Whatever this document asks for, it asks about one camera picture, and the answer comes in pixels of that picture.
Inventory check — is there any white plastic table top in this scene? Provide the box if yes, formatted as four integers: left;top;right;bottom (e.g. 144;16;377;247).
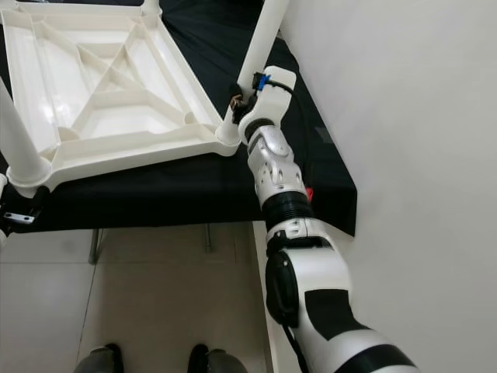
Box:
0;6;243;193

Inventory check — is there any grey robot leg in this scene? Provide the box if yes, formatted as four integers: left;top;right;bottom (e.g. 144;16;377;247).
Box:
186;343;251;373
72;343;127;373

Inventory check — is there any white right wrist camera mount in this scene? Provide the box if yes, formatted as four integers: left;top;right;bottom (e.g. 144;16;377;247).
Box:
236;65;298;142

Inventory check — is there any white plastic table leg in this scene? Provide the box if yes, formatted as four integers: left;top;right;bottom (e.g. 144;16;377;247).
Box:
217;0;294;148
141;0;163;22
0;99;53;197

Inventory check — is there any grey tape piece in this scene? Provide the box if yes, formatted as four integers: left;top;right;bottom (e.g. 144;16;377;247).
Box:
315;123;336;143

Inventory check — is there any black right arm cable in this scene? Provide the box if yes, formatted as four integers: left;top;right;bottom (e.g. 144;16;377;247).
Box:
264;74;323;373

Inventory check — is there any grey robot left leg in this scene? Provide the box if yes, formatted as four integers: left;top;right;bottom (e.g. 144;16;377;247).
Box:
72;343;127;373

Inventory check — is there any grey robot right leg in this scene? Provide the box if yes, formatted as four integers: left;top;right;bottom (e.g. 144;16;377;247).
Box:
186;343;251;373

